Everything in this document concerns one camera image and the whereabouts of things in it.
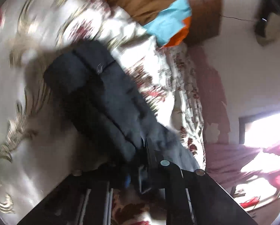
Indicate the wooden headboard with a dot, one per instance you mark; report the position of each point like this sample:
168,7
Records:
205,16

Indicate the window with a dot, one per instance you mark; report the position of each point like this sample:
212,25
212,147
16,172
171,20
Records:
259,133

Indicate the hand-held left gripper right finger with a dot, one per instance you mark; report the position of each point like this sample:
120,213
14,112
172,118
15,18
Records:
154,173

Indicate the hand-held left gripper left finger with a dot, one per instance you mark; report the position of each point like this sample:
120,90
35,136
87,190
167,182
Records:
127,181

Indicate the red hanging ornament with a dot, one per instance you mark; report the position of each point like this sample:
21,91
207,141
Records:
250,203

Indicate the dark navy garment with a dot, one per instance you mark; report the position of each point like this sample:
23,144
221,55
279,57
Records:
95,93

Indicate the wall air conditioner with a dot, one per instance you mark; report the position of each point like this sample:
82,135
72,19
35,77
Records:
268,28

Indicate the orange brown blue cloth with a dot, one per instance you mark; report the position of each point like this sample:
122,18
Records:
151,7

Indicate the white floral quilt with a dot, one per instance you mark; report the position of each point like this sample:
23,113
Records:
36,133

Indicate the pink curtain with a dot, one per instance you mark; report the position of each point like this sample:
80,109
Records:
226,164

